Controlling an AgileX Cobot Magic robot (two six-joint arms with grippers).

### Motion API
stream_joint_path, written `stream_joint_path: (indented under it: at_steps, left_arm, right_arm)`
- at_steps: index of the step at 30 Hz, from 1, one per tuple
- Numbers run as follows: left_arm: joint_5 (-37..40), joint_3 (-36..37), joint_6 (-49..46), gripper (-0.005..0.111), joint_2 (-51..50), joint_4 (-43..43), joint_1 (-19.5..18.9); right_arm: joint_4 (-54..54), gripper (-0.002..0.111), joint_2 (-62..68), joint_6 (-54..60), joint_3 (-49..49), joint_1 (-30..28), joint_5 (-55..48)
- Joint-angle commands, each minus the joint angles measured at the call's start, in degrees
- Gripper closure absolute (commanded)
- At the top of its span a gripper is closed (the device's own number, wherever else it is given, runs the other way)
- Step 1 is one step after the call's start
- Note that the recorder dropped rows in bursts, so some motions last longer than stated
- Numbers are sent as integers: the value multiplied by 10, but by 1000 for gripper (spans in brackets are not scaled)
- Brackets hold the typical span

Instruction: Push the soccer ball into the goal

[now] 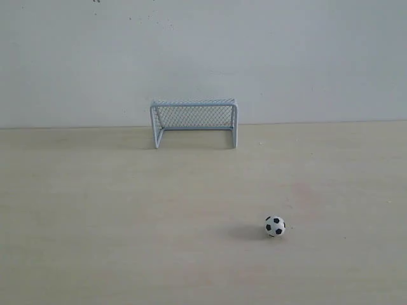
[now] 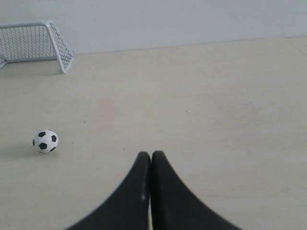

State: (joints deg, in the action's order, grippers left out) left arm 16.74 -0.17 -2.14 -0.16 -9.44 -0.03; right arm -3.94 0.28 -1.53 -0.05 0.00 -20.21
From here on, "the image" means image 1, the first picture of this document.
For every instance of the white miniature soccer goal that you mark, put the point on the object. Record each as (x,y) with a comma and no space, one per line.
(206,114)

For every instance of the small black white soccer ball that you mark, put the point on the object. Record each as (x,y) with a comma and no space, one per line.
(275,226)

